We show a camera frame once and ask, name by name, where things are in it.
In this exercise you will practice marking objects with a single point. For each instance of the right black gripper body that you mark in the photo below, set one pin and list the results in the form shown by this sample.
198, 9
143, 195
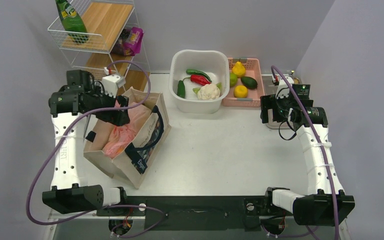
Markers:
280, 108

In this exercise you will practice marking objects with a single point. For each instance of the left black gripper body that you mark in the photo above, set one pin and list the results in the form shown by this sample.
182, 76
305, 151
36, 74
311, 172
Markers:
111, 116

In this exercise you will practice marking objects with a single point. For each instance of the pink plastic grocery bag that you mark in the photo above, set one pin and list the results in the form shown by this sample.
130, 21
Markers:
121, 136

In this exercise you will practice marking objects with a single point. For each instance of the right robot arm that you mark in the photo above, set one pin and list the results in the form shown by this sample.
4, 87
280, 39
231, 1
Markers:
325, 203

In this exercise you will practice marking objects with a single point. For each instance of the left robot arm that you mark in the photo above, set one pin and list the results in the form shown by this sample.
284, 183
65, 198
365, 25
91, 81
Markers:
69, 190

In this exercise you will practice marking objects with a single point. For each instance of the metal tray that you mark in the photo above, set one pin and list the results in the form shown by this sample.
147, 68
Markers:
269, 88

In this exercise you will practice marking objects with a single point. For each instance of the dark green avocado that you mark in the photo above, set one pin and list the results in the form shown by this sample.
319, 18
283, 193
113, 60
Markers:
249, 82

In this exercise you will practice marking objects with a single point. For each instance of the yellow lemon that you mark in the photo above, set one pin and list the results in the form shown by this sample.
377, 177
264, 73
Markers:
240, 91

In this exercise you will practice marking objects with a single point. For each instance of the pink plastic basket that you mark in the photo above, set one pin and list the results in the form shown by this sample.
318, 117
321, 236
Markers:
252, 70

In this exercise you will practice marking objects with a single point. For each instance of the beige canvas tote bag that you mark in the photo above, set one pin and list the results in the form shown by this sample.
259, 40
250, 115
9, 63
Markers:
135, 161

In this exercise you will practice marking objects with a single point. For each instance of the green lime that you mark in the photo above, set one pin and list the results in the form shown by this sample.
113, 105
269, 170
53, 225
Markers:
233, 79

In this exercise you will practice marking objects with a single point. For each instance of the yellow pear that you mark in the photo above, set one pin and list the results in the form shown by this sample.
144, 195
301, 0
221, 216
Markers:
239, 69

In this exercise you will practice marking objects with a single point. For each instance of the dark green cucumber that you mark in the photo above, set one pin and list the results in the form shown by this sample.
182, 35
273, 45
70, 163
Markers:
181, 89

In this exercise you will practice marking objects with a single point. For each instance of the purple snack packet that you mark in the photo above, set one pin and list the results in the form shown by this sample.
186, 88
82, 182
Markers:
129, 42

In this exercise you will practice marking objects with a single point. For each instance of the white cauliflower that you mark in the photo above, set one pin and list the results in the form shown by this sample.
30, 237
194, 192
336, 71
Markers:
209, 92

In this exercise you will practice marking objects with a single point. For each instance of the long green chili pepper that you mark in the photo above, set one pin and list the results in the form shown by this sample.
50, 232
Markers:
190, 71

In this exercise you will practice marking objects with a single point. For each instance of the red chili pepper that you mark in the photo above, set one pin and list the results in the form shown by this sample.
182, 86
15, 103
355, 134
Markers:
198, 79

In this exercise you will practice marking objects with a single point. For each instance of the white plastic tub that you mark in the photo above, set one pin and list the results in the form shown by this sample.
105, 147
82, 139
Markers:
214, 64

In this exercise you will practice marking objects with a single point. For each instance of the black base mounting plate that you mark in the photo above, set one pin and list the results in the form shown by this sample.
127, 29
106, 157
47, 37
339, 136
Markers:
198, 213

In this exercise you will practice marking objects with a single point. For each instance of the green glass bottle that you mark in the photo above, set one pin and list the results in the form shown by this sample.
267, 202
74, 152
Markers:
72, 22

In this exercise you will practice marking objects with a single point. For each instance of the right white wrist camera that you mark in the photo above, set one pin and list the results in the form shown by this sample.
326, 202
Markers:
283, 86

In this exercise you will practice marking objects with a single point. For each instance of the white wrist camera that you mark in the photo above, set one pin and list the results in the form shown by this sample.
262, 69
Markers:
112, 82
283, 86

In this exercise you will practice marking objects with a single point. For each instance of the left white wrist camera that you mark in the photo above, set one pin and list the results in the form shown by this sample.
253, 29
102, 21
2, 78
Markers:
112, 82

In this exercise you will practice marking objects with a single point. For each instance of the white wire wooden shelf rack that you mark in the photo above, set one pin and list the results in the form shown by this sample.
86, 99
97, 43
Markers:
106, 21

